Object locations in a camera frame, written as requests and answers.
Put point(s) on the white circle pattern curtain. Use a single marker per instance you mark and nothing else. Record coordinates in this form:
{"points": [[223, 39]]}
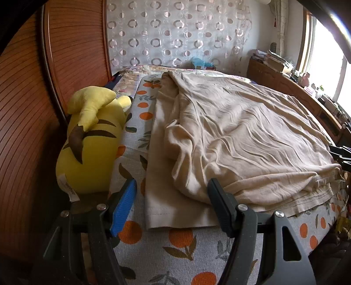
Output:
{"points": [[175, 33]]}

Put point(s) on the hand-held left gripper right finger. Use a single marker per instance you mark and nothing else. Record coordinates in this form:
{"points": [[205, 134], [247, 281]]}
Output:
{"points": [[219, 204]]}

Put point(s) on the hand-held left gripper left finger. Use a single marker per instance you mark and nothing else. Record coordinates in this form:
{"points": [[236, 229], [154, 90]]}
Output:
{"points": [[124, 205]]}

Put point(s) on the floral drape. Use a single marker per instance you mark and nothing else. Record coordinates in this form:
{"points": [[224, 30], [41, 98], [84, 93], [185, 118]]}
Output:
{"points": [[279, 24]]}

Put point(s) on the blue plastic bag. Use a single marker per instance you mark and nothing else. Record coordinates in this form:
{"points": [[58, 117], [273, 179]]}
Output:
{"points": [[198, 62]]}

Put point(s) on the stack of books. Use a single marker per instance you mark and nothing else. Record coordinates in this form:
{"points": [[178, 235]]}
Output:
{"points": [[274, 61]]}

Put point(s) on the orange fruit print blanket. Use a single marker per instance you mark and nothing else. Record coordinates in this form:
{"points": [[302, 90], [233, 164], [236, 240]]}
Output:
{"points": [[170, 252]]}

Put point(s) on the dark blue cloth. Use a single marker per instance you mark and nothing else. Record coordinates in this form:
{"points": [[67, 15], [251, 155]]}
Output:
{"points": [[112, 80]]}

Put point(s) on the bright window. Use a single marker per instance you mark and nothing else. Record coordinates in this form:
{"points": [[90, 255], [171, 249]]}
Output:
{"points": [[326, 63]]}

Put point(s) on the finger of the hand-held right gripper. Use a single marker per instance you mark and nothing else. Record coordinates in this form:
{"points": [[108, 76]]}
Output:
{"points": [[341, 157]]}

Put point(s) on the pink figurine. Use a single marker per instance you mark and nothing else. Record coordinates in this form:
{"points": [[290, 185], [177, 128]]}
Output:
{"points": [[305, 80]]}

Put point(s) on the brown wooden cabinet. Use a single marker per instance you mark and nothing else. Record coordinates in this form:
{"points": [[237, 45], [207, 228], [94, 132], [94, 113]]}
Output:
{"points": [[288, 85]]}

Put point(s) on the beige t-shirt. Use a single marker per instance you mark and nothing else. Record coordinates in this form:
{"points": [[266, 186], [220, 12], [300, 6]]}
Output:
{"points": [[233, 131]]}

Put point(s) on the yellow plush toy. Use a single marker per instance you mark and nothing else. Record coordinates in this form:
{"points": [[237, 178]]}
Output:
{"points": [[87, 153]]}

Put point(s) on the floral quilt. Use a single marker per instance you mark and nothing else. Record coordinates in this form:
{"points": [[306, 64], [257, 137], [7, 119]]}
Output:
{"points": [[129, 82]]}

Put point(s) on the wooden headboard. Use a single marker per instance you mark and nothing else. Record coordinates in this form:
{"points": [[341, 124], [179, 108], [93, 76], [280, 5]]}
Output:
{"points": [[27, 137]]}

